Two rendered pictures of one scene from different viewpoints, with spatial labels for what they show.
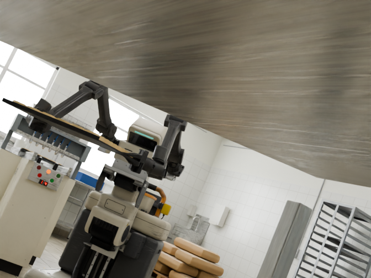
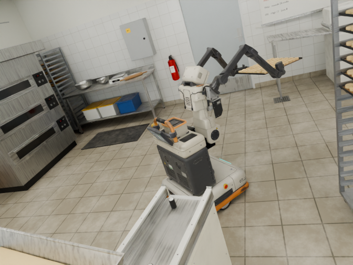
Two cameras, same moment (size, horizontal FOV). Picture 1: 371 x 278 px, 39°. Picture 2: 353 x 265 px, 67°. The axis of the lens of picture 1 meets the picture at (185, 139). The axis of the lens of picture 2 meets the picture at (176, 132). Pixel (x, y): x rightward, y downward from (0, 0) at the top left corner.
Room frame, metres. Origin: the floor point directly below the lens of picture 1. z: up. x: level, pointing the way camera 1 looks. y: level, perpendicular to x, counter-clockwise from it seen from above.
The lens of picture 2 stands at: (4.79, 1.87, 1.78)
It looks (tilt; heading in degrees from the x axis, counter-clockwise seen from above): 23 degrees down; 232
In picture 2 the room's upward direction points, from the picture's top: 18 degrees counter-clockwise
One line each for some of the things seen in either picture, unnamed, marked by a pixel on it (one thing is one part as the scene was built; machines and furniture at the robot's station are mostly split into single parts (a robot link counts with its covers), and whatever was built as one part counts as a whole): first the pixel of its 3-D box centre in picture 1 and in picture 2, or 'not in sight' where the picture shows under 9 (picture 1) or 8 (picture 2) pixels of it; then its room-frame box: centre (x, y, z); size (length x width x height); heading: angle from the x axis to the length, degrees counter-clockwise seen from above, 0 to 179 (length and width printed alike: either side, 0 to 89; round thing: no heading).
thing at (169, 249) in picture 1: (181, 254); not in sight; (8.35, -0.66, 0.49); 0.72 x 0.42 x 0.15; 121
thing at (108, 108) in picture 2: not in sight; (111, 106); (2.19, -3.32, 0.36); 0.46 x 0.38 x 0.26; 31
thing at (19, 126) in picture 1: (45, 147); not in sight; (4.88, 1.16, 1.01); 0.72 x 0.33 x 0.34; 110
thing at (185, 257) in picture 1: (199, 262); not in sight; (7.87, -0.92, 0.49); 0.72 x 0.42 x 0.15; 126
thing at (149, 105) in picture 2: not in sight; (115, 100); (2.12, -3.19, 0.49); 1.90 x 0.72 x 0.98; 121
